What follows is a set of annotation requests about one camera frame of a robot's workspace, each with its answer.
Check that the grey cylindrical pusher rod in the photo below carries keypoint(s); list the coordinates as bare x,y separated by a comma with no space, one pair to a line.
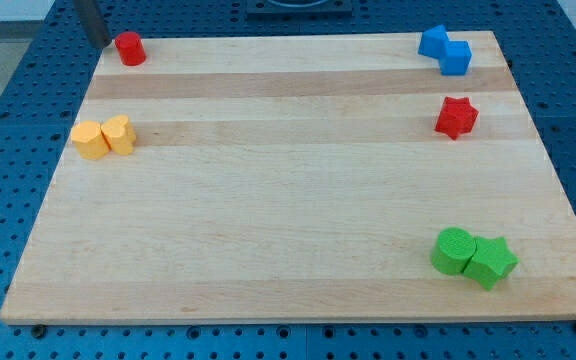
92,22

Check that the yellow hexagon block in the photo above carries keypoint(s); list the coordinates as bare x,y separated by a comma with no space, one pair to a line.
89,140

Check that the red cylinder block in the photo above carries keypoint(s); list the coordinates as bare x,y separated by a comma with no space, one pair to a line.
130,48

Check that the light wooden board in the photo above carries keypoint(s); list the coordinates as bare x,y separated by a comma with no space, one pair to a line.
297,179

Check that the red star block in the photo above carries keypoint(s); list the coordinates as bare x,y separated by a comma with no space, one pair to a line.
457,116

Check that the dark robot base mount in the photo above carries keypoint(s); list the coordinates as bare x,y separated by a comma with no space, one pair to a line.
265,8

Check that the blue triangular block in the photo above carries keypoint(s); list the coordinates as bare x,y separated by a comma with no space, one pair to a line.
433,41

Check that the green star block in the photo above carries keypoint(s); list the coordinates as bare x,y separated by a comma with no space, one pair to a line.
491,262

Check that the yellow heart block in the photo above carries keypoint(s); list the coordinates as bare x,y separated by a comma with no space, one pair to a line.
119,134

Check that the green cylinder block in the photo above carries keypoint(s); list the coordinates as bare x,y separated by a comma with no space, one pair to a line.
452,251

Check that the blue cube block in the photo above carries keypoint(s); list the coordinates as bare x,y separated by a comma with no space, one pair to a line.
455,57

